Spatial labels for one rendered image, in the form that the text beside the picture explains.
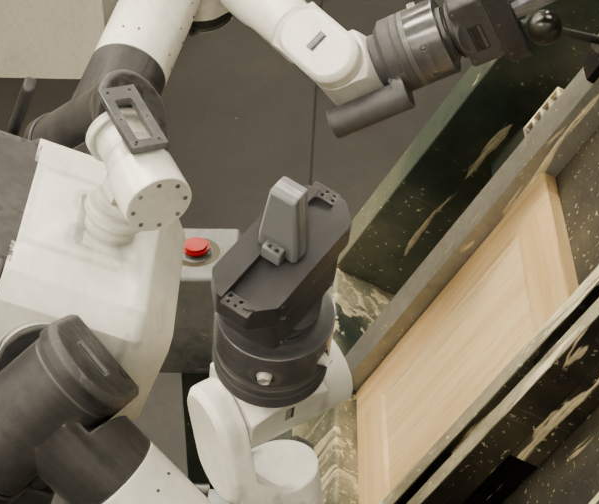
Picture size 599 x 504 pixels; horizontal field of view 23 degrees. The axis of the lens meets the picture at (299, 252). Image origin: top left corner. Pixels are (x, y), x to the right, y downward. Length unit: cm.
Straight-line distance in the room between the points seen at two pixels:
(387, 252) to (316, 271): 106
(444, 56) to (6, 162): 49
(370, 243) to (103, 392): 87
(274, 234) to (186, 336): 112
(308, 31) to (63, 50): 265
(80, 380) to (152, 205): 20
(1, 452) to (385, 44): 64
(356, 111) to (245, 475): 59
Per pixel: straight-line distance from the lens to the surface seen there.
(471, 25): 162
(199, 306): 205
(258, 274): 99
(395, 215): 202
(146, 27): 169
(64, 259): 138
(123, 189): 134
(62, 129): 162
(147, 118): 137
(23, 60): 430
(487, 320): 166
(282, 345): 105
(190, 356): 212
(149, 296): 138
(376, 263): 207
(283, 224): 96
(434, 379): 172
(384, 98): 162
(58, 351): 124
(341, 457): 180
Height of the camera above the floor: 220
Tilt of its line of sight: 38 degrees down
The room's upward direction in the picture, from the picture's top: straight up
